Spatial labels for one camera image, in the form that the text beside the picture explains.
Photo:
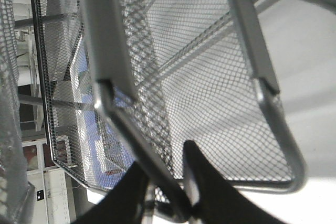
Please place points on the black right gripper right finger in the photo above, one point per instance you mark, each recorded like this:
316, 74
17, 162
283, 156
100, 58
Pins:
212, 198

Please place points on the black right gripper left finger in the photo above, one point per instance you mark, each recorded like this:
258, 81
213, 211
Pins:
123, 204

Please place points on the mesh tray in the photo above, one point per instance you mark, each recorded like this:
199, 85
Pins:
199, 103

